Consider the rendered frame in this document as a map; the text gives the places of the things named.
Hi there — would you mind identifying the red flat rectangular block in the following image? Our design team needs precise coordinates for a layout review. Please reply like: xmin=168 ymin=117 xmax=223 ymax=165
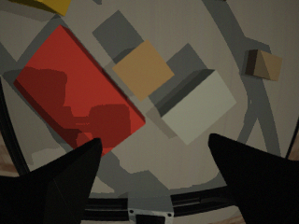
xmin=14 ymin=25 xmax=146 ymax=157

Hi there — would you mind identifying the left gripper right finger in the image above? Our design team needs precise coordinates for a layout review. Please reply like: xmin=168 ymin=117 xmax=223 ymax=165
xmin=208 ymin=133 xmax=299 ymax=224

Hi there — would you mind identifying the yellow rectangular block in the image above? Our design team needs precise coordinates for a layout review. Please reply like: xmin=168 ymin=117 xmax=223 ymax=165
xmin=8 ymin=0 xmax=71 ymax=16

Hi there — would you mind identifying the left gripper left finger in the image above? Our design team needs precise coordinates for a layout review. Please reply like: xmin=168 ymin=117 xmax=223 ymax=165
xmin=0 ymin=138 xmax=102 ymax=224

